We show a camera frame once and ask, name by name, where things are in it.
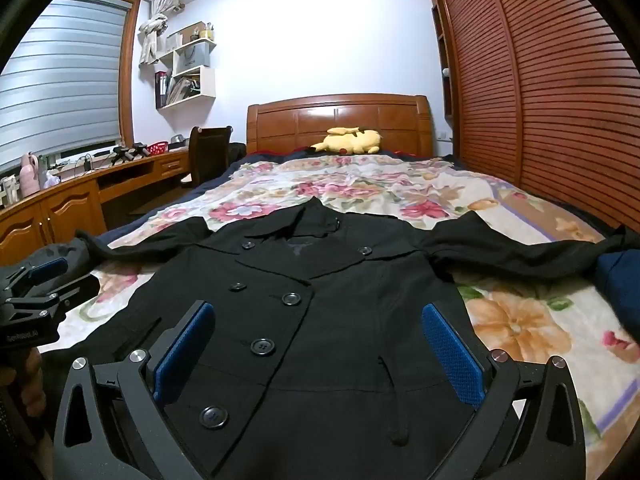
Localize person's left hand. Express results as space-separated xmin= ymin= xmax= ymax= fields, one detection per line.
xmin=10 ymin=347 xmax=48 ymax=443

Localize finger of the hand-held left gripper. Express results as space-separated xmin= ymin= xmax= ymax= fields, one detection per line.
xmin=7 ymin=281 xmax=101 ymax=313
xmin=0 ymin=257 xmax=70 ymax=291

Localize leaning books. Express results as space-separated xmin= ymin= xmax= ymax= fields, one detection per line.
xmin=167 ymin=75 xmax=202 ymax=106

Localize black buttoned coat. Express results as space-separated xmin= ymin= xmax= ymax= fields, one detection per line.
xmin=75 ymin=196 xmax=632 ymax=480

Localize wooden desk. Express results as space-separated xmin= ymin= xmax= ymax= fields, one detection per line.
xmin=0 ymin=145 xmax=193 ymax=267

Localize yellow plush toy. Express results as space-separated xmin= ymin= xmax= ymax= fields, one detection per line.
xmin=310 ymin=126 xmax=384 ymax=156

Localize floral plush blanket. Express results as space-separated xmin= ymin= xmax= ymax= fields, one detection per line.
xmin=82 ymin=155 xmax=640 ymax=466

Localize wooden louvered wardrobe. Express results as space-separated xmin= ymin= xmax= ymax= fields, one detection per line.
xmin=422 ymin=0 xmax=640 ymax=242

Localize dark grey jacket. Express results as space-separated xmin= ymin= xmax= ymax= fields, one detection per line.
xmin=30 ymin=240 xmax=108 ymax=283

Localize dark blue cloth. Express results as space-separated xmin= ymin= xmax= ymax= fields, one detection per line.
xmin=597 ymin=250 xmax=640 ymax=326

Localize window with grey blind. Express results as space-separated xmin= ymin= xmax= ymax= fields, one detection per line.
xmin=0 ymin=0 xmax=142 ymax=173

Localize tied beige curtain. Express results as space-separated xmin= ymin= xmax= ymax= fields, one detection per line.
xmin=138 ymin=0 xmax=184 ymax=66

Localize wooden bed headboard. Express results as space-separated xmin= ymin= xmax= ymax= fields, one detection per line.
xmin=246 ymin=93 xmax=435 ymax=159

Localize dark brown chair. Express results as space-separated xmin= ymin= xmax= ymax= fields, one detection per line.
xmin=180 ymin=125 xmax=234 ymax=189

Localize pink bottle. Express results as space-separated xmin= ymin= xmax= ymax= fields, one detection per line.
xmin=20 ymin=153 xmax=40 ymax=196

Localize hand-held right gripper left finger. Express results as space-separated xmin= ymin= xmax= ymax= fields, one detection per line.
xmin=52 ymin=300 xmax=217 ymax=480

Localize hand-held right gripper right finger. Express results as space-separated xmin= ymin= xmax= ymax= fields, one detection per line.
xmin=421 ymin=302 xmax=587 ymax=480

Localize grey paper bag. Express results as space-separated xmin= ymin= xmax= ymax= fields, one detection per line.
xmin=181 ymin=41 xmax=209 ymax=69

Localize black tripod stand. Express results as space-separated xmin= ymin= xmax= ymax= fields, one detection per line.
xmin=112 ymin=145 xmax=149 ymax=166

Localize white wall shelf unit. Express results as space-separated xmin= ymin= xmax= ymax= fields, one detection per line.
xmin=154 ymin=22 xmax=218 ymax=110

